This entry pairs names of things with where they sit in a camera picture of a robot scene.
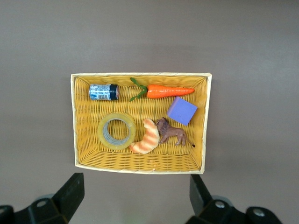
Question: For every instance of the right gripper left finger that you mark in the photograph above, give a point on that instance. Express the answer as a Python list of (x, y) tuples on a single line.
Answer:
[(63, 200)]

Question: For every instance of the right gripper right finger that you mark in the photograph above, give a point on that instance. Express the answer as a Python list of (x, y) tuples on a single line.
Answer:
[(205, 210)]

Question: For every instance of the clear packing tape roll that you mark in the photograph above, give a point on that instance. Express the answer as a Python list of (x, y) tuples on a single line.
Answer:
[(101, 133)]

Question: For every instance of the brown toy lion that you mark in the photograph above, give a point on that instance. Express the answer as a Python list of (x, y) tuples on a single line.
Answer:
[(172, 133)]

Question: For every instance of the toy croissant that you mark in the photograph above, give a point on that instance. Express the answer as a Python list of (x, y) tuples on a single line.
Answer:
[(149, 140)]

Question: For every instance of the purple foam cube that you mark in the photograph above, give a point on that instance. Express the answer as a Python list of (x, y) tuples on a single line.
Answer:
[(181, 110)]

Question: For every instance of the yellow wicker basket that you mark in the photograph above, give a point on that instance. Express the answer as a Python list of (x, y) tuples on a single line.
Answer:
[(144, 112)]

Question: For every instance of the small jar with black lid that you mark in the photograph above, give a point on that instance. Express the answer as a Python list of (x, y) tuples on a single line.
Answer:
[(102, 92)]

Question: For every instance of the orange toy carrot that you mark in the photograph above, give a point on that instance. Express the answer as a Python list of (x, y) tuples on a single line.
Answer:
[(168, 91)]

